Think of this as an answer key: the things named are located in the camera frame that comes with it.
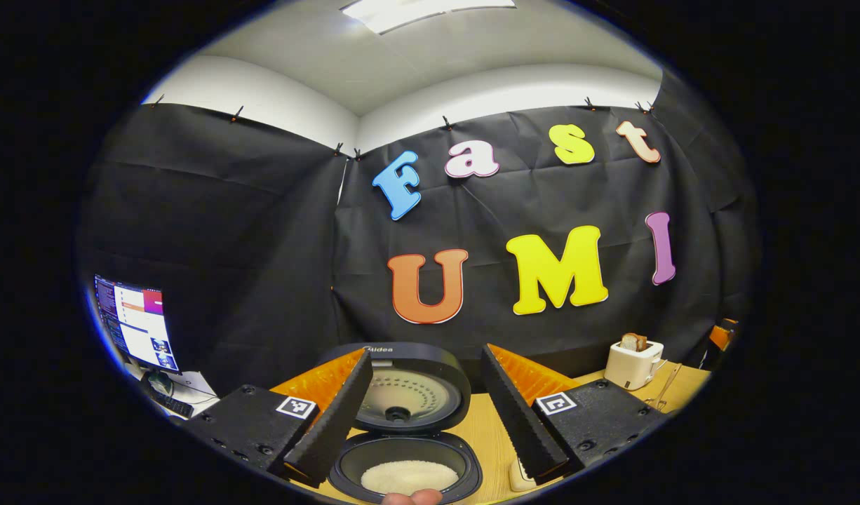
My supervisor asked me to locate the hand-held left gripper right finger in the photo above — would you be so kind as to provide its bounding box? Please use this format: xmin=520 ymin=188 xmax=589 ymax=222
xmin=479 ymin=342 xmax=668 ymax=486

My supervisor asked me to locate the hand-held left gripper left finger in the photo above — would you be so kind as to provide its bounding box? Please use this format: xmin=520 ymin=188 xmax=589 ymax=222
xmin=181 ymin=346 xmax=373 ymax=488

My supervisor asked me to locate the clear plastic rice container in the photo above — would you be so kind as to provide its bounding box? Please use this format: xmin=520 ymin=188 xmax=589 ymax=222
xmin=509 ymin=454 xmax=539 ymax=493

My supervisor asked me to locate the black rice cooker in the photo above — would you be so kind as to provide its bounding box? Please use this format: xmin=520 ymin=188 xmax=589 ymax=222
xmin=318 ymin=342 xmax=483 ymax=505

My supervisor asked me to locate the white rice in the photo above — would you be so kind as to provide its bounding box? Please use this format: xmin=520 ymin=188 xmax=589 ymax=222
xmin=361 ymin=460 xmax=459 ymax=495

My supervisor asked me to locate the wooden spoon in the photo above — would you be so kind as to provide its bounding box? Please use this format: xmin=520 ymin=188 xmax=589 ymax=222
xmin=653 ymin=362 xmax=683 ymax=408

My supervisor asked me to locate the white toaster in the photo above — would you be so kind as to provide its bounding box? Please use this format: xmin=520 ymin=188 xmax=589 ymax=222
xmin=605 ymin=340 xmax=665 ymax=391

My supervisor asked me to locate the white side desk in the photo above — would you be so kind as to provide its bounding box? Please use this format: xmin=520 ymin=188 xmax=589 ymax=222
xmin=125 ymin=365 xmax=220 ymax=419

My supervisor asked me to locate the black keyboard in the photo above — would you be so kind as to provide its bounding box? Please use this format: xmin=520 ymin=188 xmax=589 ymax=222
xmin=146 ymin=389 xmax=194 ymax=419

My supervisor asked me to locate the computer monitor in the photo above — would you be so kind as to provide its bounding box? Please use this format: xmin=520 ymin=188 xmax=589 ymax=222
xmin=93 ymin=274 xmax=182 ymax=374

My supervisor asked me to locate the ceiling light panel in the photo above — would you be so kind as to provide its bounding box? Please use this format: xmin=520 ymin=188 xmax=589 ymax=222
xmin=340 ymin=0 xmax=516 ymax=34

